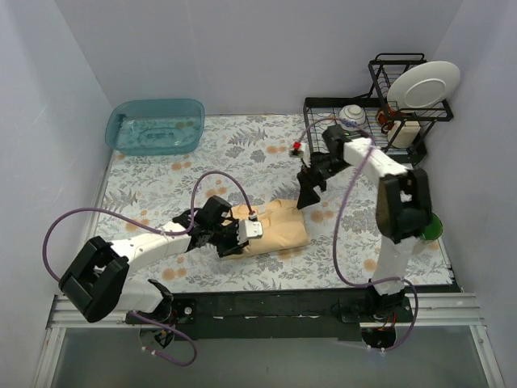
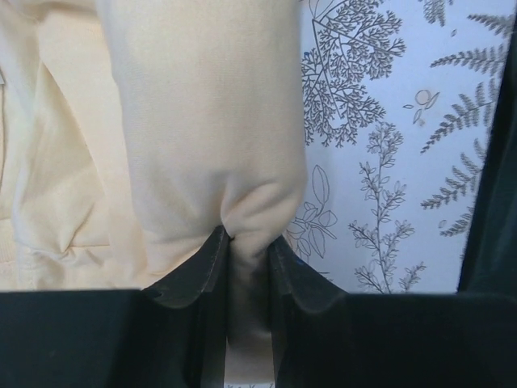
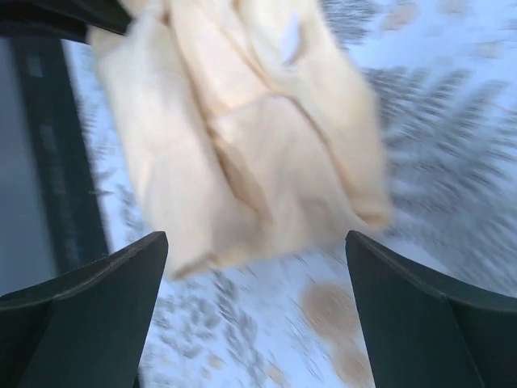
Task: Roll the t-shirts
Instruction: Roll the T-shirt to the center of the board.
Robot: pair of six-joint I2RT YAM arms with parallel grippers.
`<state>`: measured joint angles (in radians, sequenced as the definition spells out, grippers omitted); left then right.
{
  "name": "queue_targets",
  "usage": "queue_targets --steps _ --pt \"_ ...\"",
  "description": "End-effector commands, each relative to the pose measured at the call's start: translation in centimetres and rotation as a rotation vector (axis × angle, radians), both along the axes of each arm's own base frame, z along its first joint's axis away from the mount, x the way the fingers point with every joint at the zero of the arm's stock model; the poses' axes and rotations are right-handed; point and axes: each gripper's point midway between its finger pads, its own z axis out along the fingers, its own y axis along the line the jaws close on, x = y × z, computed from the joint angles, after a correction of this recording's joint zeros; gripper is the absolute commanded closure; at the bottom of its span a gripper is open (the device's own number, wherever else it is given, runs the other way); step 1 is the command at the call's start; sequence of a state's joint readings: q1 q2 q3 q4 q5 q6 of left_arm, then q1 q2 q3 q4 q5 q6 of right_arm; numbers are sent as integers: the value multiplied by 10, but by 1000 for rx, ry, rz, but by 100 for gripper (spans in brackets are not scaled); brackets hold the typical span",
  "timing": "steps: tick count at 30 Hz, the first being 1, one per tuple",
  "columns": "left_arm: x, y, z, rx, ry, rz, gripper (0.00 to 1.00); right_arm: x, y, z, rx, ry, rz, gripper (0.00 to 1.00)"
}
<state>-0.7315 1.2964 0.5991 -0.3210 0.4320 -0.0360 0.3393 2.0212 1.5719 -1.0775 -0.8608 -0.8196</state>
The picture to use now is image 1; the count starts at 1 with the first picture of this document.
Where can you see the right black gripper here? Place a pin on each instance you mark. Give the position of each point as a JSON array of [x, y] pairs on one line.
[[311, 176]]

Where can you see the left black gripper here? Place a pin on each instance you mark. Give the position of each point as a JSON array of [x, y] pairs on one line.
[[233, 241]]

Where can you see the pale yellow t shirt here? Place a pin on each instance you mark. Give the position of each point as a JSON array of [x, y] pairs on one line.
[[283, 228]]

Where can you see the teal plastic basin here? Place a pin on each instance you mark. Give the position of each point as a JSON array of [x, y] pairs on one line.
[[153, 127]]

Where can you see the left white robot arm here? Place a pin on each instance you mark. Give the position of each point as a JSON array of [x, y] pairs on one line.
[[100, 278]]

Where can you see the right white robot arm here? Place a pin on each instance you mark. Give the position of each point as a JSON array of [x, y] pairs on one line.
[[403, 206]]

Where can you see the blue patterned white bowl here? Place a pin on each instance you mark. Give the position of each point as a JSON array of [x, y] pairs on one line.
[[352, 117]]

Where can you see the red mug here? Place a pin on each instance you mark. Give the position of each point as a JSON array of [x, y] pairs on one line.
[[385, 116]]

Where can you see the cream ceramic cup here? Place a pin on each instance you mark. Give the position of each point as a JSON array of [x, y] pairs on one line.
[[402, 136]]

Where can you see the black base bar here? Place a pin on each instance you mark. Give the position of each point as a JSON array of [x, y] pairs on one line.
[[300, 314]]

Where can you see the white ceramic plate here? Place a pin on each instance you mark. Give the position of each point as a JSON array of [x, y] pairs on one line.
[[424, 86]]

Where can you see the green cup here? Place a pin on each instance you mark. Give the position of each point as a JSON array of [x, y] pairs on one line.
[[432, 231]]

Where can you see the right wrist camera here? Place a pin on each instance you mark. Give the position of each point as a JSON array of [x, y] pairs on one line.
[[300, 150]]

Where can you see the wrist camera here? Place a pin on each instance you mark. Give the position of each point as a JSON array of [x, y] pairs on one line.
[[250, 228], [300, 150]]

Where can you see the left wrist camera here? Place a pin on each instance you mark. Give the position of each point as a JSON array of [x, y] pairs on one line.
[[250, 228]]

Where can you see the black wire dish rack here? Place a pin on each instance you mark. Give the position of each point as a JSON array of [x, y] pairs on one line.
[[384, 69]]

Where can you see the aluminium frame rail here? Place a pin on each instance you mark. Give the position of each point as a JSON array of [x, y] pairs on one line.
[[435, 310]]

